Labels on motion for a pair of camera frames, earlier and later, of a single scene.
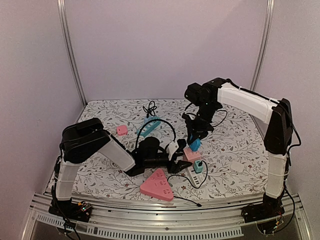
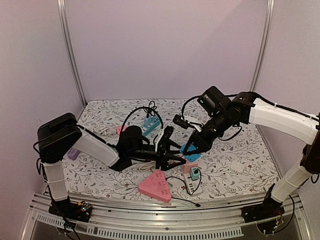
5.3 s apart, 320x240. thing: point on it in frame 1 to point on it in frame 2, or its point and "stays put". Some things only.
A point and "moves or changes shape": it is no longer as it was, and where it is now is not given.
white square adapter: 237,166 stays put
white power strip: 197,178 to 192,185
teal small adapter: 198,169 to 194,176
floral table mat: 231,158 stays put
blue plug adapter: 195,145 moves or changes shape
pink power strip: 157,186 stays put
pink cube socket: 191,156 moves or changes shape
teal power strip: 149,127 stays put
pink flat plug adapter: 122,130 stays put
